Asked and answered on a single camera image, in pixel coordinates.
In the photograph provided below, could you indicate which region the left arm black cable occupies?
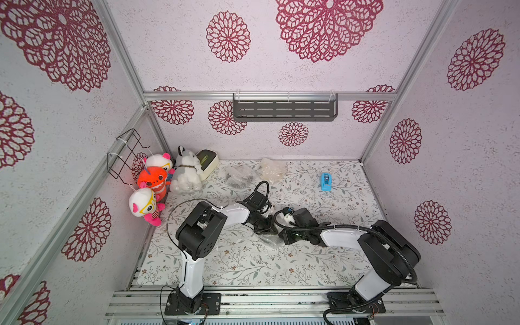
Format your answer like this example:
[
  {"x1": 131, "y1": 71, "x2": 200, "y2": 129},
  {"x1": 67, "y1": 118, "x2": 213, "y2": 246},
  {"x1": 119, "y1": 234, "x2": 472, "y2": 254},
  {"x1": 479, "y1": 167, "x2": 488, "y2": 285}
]
[{"x1": 165, "y1": 198, "x2": 220, "y2": 253}]

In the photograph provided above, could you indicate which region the blue tape dispenser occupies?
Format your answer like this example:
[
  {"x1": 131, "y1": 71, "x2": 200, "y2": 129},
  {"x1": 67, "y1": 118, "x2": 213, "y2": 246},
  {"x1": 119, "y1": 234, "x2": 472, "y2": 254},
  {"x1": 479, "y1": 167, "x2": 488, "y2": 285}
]
[{"x1": 320, "y1": 173, "x2": 332, "y2": 192}]

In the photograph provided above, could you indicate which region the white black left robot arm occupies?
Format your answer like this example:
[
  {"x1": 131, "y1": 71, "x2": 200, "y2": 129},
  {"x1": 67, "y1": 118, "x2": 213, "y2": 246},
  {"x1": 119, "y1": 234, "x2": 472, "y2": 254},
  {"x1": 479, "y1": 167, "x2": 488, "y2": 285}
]
[{"x1": 175, "y1": 200, "x2": 276, "y2": 299}]

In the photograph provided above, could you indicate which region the white pink plush toy top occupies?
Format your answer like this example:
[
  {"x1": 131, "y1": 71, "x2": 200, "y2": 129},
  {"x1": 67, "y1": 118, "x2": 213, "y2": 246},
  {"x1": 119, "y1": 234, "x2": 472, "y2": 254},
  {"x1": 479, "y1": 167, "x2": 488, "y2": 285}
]
[{"x1": 144, "y1": 153, "x2": 173, "y2": 173}]

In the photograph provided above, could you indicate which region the orange red plush toy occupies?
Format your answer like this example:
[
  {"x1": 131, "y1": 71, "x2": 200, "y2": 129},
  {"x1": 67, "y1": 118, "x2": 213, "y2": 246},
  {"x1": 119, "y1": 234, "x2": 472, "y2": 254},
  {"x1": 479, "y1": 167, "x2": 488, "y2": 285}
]
[{"x1": 137, "y1": 167, "x2": 171, "y2": 203}]

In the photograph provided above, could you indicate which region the grey wall shelf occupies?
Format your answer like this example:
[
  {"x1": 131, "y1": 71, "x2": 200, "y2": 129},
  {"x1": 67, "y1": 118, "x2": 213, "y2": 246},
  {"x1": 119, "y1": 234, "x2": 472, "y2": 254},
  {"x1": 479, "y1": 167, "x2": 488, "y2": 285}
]
[{"x1": 232, "y1": 93, "x2": 338, "y2": 122}]

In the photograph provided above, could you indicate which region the white plush with yellow glasses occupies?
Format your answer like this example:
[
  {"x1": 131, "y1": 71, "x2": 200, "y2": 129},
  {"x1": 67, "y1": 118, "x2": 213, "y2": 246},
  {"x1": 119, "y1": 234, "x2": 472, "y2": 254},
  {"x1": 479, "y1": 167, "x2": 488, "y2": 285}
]
[{"x1": 129, "y1": 188, "x2": 165, "y2": 227}]

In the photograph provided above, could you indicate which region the floral table mat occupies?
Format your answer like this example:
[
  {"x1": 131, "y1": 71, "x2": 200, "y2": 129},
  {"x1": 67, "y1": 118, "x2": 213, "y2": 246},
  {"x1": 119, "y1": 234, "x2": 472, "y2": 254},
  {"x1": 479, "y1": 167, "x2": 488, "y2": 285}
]
[{"x1": 134, "y1": 161, "x2": 382, "y2": 287}]

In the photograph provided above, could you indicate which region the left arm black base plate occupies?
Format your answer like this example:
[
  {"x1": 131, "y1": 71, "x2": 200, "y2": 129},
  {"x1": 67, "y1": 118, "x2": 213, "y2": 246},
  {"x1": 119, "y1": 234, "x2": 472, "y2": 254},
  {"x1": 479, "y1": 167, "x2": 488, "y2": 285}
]
[{"x1": 165, "y1": 288, "x2": 222, "y2": 316}]

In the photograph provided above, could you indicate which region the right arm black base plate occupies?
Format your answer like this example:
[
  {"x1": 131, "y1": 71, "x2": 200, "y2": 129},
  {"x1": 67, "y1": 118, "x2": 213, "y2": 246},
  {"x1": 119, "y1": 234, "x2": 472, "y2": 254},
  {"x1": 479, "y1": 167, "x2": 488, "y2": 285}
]
[{"x1": 326, "y1": 288, "x2": 386, "y2": 314}]

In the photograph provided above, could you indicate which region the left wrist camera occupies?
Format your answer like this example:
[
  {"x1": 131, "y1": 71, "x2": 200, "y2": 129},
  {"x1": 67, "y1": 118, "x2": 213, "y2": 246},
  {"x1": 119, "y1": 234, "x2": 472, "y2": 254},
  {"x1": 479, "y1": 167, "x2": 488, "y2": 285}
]
[{"x1": 242, "y1": 181, "x2": 272, "y2": 215}]

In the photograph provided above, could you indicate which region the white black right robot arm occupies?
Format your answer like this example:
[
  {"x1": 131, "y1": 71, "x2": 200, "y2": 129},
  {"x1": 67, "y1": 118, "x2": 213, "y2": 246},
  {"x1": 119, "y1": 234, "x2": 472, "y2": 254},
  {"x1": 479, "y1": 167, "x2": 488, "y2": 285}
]
[{"x1": 276, "y1": 220, "x2": 421, "y2": 306}]

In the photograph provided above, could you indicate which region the grey white husky plush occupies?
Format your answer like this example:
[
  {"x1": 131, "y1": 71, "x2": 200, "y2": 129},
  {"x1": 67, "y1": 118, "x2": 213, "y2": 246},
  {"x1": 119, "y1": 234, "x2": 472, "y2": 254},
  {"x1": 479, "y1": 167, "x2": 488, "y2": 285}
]
[{"x1": 169, "y1": 146, "x2": 203, "y2": 194}]

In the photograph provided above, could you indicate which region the black wire basket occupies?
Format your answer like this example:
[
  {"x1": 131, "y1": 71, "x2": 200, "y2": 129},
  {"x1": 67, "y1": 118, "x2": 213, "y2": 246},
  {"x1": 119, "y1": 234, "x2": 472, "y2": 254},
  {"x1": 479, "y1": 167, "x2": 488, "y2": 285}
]
[{"x1": 105, "y1": 128, "x2": 152, "y2": 185}]

